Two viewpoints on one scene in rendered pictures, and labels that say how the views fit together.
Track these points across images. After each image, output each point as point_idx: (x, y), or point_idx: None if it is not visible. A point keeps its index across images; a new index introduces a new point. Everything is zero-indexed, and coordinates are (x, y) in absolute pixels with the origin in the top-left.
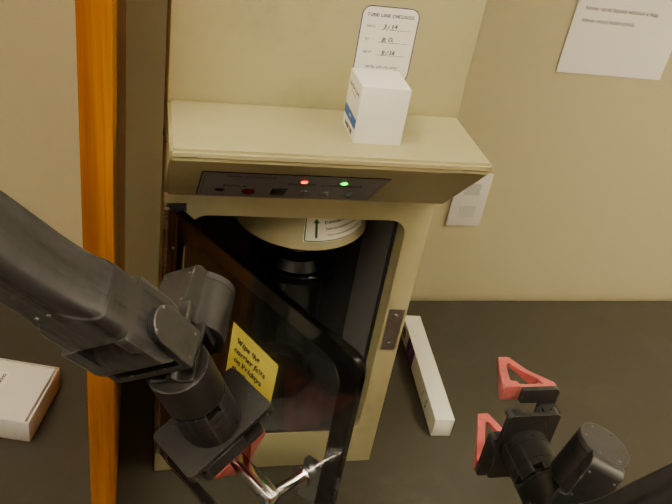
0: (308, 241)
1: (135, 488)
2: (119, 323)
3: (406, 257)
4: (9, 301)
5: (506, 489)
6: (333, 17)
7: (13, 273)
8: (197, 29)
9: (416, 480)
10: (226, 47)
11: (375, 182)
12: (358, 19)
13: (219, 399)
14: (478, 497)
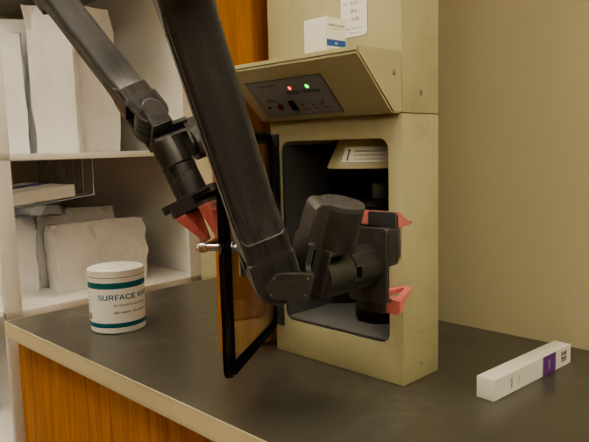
0: (342, 162)
1: (259, 349)
2: (127, 94)
3: (393, 169)
4: (102, 82)
5: (493, 436)
6: (327, 5)
7: (96, 63)
8: (276, 31)
9: (422, 404)
10: (287, 37)
11: (317, 80)
12: (338, 3)
13: (176, 161)
14: (457, 428)
